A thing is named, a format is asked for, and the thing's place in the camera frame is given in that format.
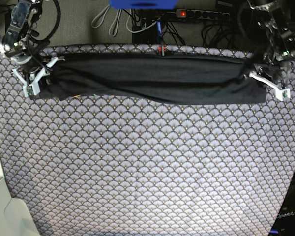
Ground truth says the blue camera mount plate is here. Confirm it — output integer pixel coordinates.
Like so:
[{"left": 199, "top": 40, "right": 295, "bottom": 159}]
[{"left": 109, "top": 0, "right": 178, "bottom": 10}]

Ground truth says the black OpenArm box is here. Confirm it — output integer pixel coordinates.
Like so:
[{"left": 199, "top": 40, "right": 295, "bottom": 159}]
[{"left": 269, "top": 172, "right": 295, "bottom": 236}]

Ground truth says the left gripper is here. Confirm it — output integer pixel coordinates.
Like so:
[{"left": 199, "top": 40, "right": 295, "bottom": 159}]
[{"left": 245, "top": 47, "right": 295, "bottom": 101}]

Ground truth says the fan-patterned table cloth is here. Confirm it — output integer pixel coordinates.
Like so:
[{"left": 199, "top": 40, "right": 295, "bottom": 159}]
[{"left": 0, "top": 55, "right": 295, "bottom": 236}]

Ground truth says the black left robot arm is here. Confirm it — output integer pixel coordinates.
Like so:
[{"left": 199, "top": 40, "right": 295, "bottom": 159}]
[{"left": 236, "top": 0, "right": 295, "bottom": 101}]

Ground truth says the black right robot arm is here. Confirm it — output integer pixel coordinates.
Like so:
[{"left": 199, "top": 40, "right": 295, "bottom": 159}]
[{"left": 0, "top": 0, "right": 65, "bottom": 99}]

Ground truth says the dark grey T-shirt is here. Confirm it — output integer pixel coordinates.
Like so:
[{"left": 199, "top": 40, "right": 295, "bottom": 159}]
[{"left": 38, "top": 53, "right": 266, "bottom": 105}]

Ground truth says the red table clamp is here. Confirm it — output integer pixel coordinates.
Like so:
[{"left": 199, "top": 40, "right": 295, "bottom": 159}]
[{"left": 158, "top": 44, "right": 166, "bottom": 57}]

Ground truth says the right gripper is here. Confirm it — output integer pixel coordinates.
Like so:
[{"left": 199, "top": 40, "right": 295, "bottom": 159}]
[{"left": 0, "top": 36, "right": 65, "bottom": 98}]

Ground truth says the grey looped cable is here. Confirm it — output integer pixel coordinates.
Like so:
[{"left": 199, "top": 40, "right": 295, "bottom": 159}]
[{"left": 90, "top": 7, "right": 123, "bottom": 38}]

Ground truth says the white plastic bin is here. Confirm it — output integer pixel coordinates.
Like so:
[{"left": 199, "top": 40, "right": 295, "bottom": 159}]
[{"left": 0, "top": 159, "right": 40, "bottom": 236}]

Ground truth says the black power strip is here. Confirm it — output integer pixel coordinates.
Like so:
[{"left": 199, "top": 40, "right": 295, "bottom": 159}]
[{"left": 175, "top": 9, "right": 231, "bottom": 21}]

